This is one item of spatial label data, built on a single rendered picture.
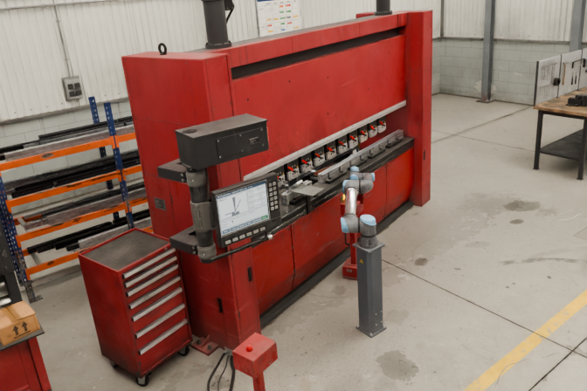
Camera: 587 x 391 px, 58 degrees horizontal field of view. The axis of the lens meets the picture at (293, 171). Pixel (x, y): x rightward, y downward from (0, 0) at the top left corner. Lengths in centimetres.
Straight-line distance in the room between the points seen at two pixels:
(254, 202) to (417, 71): 342
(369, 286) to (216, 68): 201
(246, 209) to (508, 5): 917
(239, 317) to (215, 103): 164
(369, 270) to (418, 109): 266
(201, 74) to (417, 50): 327
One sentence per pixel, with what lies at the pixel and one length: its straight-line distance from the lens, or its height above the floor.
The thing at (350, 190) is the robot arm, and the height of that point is 110.
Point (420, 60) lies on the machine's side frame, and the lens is 617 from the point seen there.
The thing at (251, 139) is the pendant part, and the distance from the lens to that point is 315.
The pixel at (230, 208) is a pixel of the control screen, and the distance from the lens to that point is 316.
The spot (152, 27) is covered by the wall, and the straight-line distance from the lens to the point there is 830.
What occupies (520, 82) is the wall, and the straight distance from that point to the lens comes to 1171.
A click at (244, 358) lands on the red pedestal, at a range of 309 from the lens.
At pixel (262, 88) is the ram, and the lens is 417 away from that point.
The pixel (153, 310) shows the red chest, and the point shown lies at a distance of 403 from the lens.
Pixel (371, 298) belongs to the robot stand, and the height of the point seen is 35.
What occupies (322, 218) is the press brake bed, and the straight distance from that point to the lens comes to 491.
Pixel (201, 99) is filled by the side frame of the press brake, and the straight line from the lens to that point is 350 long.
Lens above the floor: 272
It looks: 20 degrees down
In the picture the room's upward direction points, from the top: 5 degrees counter-clockwise
